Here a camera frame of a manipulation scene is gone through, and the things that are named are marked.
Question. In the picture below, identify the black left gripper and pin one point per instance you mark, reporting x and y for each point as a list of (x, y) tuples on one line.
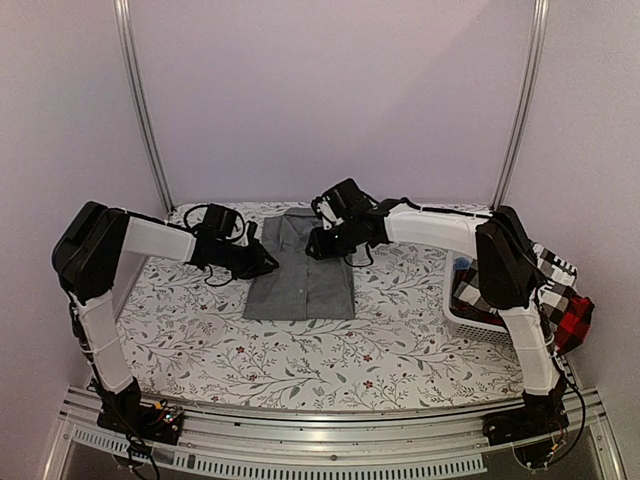
[(257, 265)]

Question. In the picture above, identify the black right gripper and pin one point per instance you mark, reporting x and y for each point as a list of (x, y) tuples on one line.
[(323, 249)]

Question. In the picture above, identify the grey long sleeve shirt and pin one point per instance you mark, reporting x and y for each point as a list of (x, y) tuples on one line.
[(301, 288)]

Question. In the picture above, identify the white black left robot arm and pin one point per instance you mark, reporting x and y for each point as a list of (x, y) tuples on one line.
[(86, 261)]

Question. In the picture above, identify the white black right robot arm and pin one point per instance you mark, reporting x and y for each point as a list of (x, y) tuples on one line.
[(506, 269)]

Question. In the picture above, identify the floral patterned table cloth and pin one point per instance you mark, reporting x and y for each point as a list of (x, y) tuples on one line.
[(184, 334)]

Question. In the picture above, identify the white plastic laundry basket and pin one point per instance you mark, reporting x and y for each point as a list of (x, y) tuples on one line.
[(458, 326)]

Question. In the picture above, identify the black white checkered shirt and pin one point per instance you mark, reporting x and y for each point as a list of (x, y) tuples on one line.
[(480, 296)]

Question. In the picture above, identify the red black plaid shirt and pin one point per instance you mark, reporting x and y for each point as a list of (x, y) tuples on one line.
[(574, 326)]

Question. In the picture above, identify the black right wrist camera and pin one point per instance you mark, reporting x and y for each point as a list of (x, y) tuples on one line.
[(345, 197)]

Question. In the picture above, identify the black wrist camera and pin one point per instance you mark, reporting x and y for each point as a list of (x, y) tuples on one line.
[(345, 197), (226, 225)]

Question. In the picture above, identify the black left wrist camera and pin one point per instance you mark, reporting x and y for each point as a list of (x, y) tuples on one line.
[(226, 225)]

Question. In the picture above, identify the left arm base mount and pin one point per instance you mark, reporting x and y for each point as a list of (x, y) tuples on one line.
[(157, 423)]

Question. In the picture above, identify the aluminium front rail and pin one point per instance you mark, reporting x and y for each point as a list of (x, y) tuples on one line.
[(232, 442)]

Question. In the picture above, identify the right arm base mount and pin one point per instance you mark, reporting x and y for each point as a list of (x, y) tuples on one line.
[(523, 423)]

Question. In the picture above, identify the aluminium frame post right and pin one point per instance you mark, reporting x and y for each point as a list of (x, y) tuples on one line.
[(526, 95)]

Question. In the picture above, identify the aluminium frame post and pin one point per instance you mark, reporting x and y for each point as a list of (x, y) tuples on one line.
[(526, 95), (122, 9)]

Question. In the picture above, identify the aluminium frame post left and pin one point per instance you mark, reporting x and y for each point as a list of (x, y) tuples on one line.
[(122, 9)]

